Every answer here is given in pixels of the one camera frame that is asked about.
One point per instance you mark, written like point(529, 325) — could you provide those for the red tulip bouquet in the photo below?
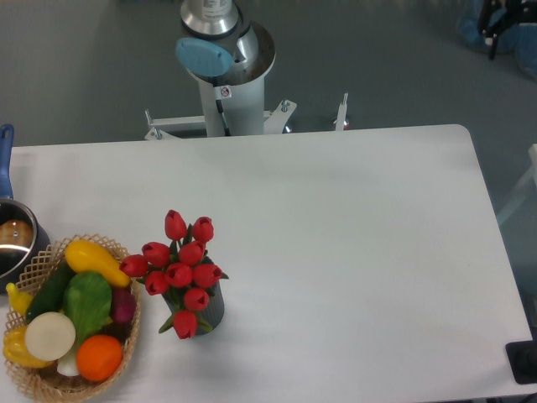
point(160, 265)

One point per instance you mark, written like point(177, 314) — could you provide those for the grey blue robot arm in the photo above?
point(220, 44)

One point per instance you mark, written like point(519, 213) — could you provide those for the dark grey ribbed vase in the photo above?
point(197, 308)

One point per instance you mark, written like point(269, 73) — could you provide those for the purple red onion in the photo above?
point(123, 306)

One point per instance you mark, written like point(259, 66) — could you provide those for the yellow squash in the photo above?
point(83, 256)

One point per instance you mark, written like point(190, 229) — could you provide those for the green lettuce leaf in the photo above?
point(87, 303)

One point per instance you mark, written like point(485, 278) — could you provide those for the woven wicker basket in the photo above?
point(46, 385)

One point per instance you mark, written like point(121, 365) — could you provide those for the orange fruit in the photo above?
point(99, 357)

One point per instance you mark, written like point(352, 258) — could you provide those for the dark green cucumber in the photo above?
point(51, 293)

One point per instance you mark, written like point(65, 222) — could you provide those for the white round onion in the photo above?
point(50, 336)

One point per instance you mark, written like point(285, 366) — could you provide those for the white leek stalk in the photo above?
point(66, 365)

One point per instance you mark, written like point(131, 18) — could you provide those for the yellow bell pepper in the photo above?
point(15, 350)

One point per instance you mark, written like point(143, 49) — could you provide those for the black background gripper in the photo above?
point(496, 17)

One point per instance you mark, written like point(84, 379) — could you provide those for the black device at table edge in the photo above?
point(522, 361)

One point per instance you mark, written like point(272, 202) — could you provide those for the blue plastic bags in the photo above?
point(519, 40)

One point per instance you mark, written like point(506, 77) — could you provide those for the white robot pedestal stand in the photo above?
point(227, 111)

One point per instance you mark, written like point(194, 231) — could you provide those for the blue handled saucepan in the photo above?
point(22, 237)

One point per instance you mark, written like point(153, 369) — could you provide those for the white frame at right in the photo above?
point(519, 192)

